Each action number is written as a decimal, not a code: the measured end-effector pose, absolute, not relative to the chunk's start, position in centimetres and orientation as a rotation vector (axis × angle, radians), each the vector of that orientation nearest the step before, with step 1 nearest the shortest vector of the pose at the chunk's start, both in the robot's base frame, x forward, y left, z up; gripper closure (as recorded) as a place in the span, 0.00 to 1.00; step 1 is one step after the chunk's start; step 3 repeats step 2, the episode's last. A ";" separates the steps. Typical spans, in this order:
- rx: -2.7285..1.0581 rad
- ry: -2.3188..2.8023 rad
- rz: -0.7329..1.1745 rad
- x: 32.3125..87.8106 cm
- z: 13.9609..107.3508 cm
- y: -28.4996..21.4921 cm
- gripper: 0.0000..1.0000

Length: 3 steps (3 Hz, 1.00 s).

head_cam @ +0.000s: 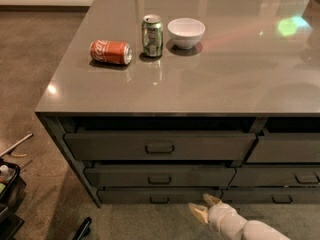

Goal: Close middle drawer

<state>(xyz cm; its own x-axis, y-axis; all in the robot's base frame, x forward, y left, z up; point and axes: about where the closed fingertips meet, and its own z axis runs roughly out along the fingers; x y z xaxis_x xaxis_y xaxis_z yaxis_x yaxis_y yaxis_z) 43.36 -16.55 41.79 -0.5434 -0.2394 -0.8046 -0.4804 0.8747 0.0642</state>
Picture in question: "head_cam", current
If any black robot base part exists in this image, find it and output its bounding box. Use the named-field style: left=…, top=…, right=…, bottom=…
left=72, top=217, right=92, bottom=240

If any red cola can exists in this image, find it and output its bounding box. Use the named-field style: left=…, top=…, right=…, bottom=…
left=90, top=40, right=132, bottom=65

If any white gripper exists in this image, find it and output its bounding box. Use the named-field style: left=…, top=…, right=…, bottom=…
left=188, top=193, right=247, bottom=240

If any white ceramic bowl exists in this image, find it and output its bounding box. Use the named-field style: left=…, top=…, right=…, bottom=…
left=168, top=18, right=206, bottom=49

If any green soda can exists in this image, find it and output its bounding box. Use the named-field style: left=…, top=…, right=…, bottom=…
left=142, top=14, right=163, bottom=57

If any metal rod on floor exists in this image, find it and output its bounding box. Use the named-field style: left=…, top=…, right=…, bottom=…
left=0, top=132, right=33, bottom=158

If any grey drawer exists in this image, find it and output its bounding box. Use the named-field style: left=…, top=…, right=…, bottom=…
left=97, top=188, right=222, bottom=204
left=247, top=130, right=320, bottom=163
left=222, top=188, right=320, bottom=204
left=84, top=164, right=235, bottom=187
left=230, top=167, right=320, bottom=187
left=64, top=131, right=256, bottom=161

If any grey counter cabinet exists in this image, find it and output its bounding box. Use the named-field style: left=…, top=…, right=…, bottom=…
left=36, top=0, right=320, bottom=205

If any black cart with items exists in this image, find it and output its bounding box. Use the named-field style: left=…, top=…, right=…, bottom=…
left=0, top=160, right=26, bottom=240

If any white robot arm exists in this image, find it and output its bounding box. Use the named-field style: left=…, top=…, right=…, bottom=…
left=188, top=194, right=290, bottom=240

